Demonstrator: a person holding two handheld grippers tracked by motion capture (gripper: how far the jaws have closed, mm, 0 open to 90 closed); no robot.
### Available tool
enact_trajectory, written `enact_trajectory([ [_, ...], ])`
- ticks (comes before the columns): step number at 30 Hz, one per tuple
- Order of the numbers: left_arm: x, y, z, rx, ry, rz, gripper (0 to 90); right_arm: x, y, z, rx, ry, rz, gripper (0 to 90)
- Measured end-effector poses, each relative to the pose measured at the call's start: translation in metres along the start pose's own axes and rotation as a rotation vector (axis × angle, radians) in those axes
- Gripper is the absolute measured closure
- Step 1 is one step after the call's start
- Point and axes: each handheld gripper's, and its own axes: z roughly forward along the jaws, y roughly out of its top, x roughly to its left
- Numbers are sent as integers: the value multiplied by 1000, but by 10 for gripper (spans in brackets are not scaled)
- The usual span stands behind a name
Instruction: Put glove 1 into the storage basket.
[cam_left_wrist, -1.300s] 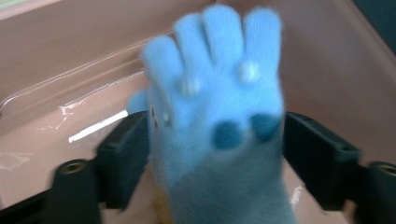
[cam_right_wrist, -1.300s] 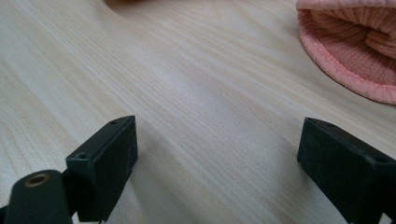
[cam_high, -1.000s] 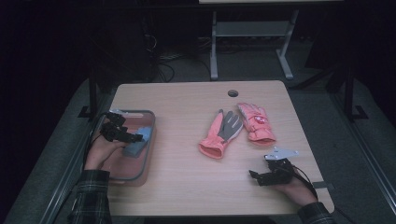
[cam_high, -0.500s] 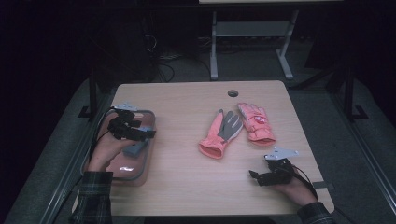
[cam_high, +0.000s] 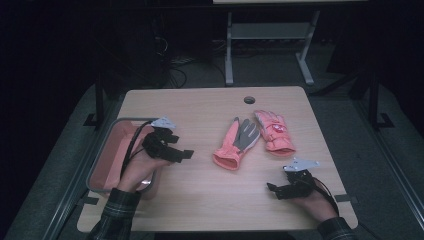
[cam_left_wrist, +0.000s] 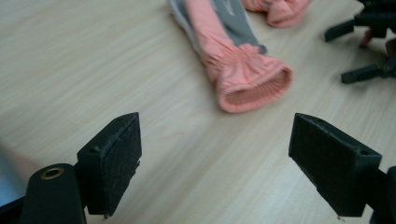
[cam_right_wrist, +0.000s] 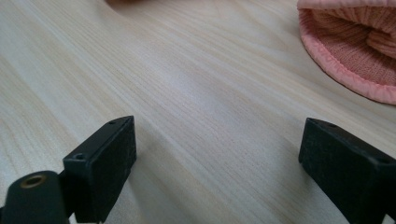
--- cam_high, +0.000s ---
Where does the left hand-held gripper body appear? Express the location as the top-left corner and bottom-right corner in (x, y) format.
(141, 117), (177, 161)

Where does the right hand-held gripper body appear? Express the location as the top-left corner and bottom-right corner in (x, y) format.
(282, 158), (320, 200)

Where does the pink glove with grey palm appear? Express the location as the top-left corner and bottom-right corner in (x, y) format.
(212, 116), (261, 171)

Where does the pink bin with grey rim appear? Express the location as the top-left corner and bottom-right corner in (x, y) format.
(85, 117), (168, 200)

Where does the pink glove with red patch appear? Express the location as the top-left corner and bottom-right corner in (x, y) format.
(254, 109), (296, 158)

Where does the person's right hand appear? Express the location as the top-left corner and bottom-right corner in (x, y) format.
(289, 189), (338, 224)

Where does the person's left hand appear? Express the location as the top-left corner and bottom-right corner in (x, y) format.
(116, 148), (173, 194)

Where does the grey metal stand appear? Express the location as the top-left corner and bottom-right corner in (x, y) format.
(224, 9), (321, 87)

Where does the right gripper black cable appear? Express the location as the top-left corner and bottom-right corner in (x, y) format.
(311, 176), (340, 216)

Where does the floor cables bundle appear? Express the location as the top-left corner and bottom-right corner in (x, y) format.
(153, 36), (228, 89)

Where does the black stand post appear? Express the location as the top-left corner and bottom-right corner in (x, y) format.
(83, 73), (108, 129)
(366, 73), (396, 131)

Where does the aluminium floor rail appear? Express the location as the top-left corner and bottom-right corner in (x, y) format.
(43, 99), (118, 240)
(353, 99), (424, 231)

